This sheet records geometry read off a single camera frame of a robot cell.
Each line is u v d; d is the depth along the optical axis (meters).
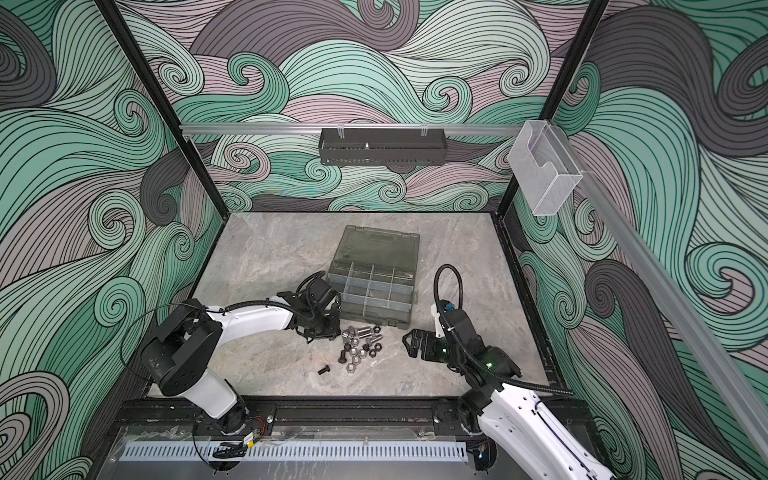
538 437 0.45
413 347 0.68
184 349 0.45
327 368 0.81
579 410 0.76
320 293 0.72
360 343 0.86
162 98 0.86
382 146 0.98
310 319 0.65
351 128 0.94
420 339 0.68
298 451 0.70
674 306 0.51
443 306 0.72
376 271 0.98
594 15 0.71
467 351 0.55
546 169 0.78
